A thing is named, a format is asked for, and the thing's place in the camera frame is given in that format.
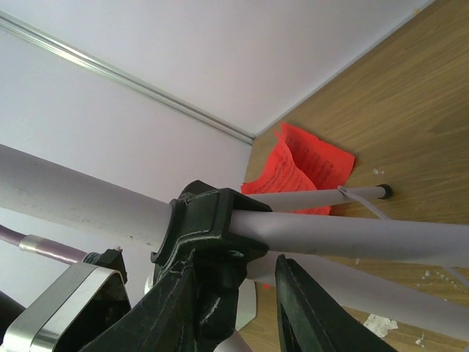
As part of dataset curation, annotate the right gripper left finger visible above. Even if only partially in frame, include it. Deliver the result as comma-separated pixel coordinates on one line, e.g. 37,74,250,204
82,254,196,352

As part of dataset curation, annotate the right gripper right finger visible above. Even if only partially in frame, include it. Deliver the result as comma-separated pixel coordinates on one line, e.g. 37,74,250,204
275,254,394,352

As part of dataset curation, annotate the white tripod music stand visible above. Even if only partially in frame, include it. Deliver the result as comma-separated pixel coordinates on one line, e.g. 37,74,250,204
0,143,469,352

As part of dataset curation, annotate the red sheet music paper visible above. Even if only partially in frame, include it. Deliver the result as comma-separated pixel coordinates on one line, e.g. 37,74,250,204
279,122,355,190

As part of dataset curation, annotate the white debris pile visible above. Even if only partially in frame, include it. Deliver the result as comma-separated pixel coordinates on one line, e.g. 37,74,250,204
351,166,462,348

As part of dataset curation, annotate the aluminium rail frame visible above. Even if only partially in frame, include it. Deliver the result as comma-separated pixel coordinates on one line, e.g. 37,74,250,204
1,11,255,145

